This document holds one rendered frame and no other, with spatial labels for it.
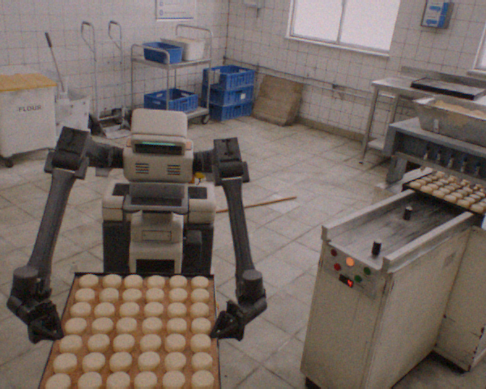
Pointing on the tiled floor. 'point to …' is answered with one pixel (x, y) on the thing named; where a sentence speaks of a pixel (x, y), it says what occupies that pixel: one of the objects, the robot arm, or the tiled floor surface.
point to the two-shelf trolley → (176, 73)
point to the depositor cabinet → (466, 288)
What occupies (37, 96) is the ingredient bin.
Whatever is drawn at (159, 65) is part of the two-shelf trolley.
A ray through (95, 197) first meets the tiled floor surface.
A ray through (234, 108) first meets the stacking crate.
